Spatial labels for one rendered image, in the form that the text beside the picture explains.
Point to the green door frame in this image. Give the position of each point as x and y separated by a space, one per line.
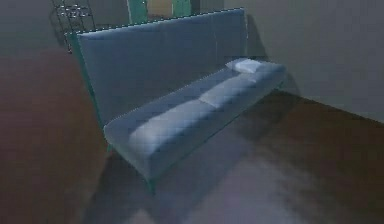
138 10

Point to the white pillow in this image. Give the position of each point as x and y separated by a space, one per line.
246 65

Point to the blue-grey sofa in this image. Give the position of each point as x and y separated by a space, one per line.
160 76

